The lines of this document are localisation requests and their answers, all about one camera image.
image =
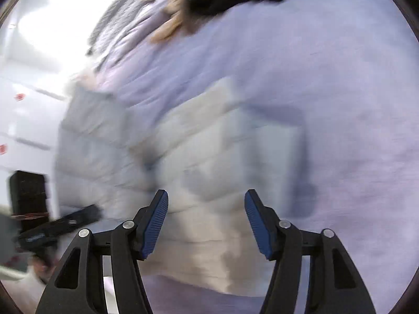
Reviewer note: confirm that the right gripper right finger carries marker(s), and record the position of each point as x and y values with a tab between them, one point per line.
335	284

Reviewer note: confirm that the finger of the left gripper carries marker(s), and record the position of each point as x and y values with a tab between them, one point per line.
72	221

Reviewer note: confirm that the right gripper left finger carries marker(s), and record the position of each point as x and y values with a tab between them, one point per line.
77	285

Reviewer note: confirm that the cream quilted down jacket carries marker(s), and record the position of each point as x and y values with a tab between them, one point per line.
206	153

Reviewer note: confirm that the person's left hand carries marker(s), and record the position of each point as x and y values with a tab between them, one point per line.
42	270

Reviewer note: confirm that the white wardrobe drawers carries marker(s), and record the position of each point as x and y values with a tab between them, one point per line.
33	103

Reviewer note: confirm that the beige striped robe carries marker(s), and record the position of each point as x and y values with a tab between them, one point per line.
179	18

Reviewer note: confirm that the lavender embossed bed blanket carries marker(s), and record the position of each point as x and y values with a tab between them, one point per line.
344	70

